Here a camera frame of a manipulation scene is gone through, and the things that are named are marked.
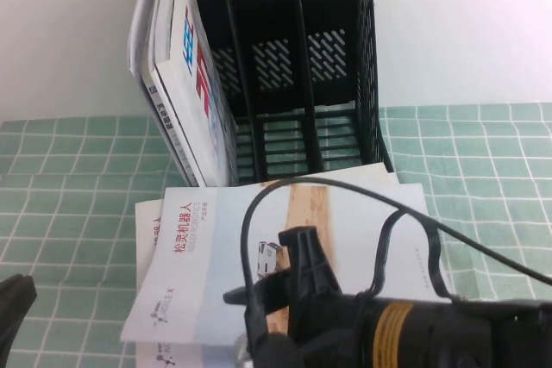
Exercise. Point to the AgileX brochure with desert photo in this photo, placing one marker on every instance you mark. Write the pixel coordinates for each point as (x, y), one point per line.
(207, 256)

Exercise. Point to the white AgileX brochure red title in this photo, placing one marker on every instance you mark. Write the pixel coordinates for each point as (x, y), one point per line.
(146, 247)

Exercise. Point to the green checkered tablecloth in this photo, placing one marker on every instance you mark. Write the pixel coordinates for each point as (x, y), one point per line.
(496, 161)

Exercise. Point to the thin white grey booklet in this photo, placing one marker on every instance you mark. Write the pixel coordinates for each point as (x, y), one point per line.
(140, 27)

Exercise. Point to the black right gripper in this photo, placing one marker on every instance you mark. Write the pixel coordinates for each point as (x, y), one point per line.
(328, 333)

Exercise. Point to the black mesh book holder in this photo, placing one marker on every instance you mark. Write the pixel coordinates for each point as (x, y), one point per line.
(267, 6)

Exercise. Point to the white book red blue letters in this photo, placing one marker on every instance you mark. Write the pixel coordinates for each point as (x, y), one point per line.
(181, 83)

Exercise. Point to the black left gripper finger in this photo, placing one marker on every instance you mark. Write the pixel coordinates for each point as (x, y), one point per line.
(23, 307)
(8, 307)

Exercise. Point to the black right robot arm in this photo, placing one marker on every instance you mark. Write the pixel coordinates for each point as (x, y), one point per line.
(474, 333)

